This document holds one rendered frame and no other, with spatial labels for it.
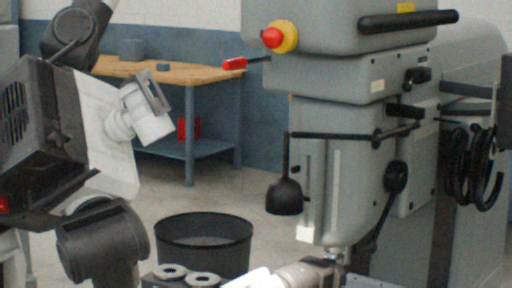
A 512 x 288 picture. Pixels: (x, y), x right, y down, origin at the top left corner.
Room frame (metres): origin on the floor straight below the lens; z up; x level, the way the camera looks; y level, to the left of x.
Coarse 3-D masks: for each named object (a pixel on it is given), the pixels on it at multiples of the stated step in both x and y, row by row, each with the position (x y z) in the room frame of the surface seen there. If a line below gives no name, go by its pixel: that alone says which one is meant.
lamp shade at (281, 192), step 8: (272, 184) 1.42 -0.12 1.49; (280, 184) 1.41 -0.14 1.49; (288, 184) 1.41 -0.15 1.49; (296, 184) 1.41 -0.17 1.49; (272, 192) 1.41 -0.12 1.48; (280, 192) 1.40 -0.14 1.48; (288, 192) 1.40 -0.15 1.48; (296, 192) 1.40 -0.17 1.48; (272, 200) 1.40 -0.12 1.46; (280, 200) 1.39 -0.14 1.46; (288, 200) 1.39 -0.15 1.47; (296, 200) 1.40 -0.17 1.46; (272, 208) 1.40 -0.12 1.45; (280, 208) 1.39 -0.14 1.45; (288, 208) 1.39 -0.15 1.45; (296, 208) 1.40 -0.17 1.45; (280, 216) 1.39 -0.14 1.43
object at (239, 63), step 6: (228, 60) 1.47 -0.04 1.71; (234, 60) 1.48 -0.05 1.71; (240, 60) 1.49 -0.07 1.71; (246, 60) 1.51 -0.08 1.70; (252, 60) 1.52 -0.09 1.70; (258, 60) 1.54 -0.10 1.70; (264, 60) 1.55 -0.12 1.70; (270, 60) 1.57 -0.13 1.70; (222, 66) 1.47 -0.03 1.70; (228, 66) 1.46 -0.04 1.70; (234, 66) 1.47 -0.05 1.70; (240, 66) 1.48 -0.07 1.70
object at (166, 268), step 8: (168, 264) 1.96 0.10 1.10; (152, 272) 1.94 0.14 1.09; (160, 272) 1.91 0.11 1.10; (168, 272) 1.94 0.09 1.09; (176, 272) 1.91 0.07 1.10; (184, 272) 1.91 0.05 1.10; (192, 272) 1.94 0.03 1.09; (200, 272) 1.91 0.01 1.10; (208, 272) 1.91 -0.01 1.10; (144, 280) 1.89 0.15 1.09; (152, 280) 1.89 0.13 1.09; (160, 280) 1.88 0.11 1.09; (168, 280) 1.88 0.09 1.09; (176, 280) 1.88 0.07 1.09; (184, 280) 1.88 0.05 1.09; (192, 280) 1.86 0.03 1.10; (200, 280) 1.88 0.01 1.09; (208, 280) 1.87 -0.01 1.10; (216, 280) 1.86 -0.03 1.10; (224, 280) 1.89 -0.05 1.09
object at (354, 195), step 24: (312, 120) 1.55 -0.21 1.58; (336, 120) 1.51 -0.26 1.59; (360, 120) 1.50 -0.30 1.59; (384, 120) 1.56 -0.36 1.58; (336, 144) 1.51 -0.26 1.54; (360, 144) 1.50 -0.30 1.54; (384, 144) 1.56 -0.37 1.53; (336, 168) 1.51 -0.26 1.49; (360, 168) 1.50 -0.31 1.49; (384, 168) 1.56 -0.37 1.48; (336, 192) 1.51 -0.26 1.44; (360, 192) 1.50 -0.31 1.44; (384, 192) 1.57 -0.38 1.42; (336, 216) 1.51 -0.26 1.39; (360, 216) 1.50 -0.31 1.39; (336, 240) 1.51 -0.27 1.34
